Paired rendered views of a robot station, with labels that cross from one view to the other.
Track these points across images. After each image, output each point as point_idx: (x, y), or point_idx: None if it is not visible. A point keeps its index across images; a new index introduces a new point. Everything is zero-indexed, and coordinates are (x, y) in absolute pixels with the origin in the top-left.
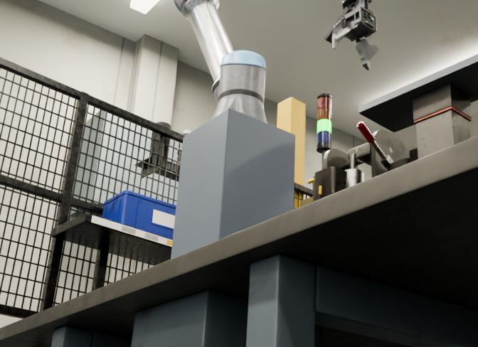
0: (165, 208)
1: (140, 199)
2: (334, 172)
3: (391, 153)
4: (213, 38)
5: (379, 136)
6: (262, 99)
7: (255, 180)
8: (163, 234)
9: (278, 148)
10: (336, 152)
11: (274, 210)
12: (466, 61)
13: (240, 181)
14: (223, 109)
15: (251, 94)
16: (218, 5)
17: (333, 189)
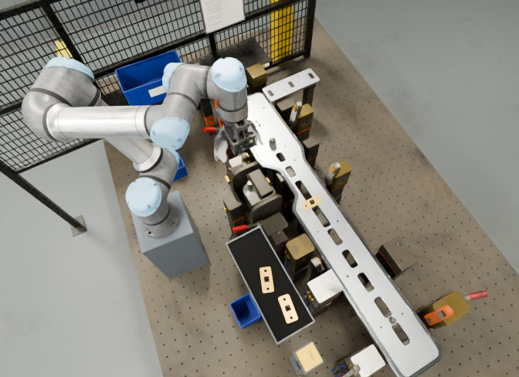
0: (156, 85)
1: (136, 91)
2: (230, 212)
3: (267, 209)
4: (113, 144)
5: (256, 212)
6: (164, 218)
7: (174, 256)
8: (161, 98)
9: (183, 242)
10: (239, 173)
11: (191, 255)
12: (265, 321)
13: (165, 261)
14: (142, 227)
15: (155, 224)
16: (100, 99)
17: (231, 216)
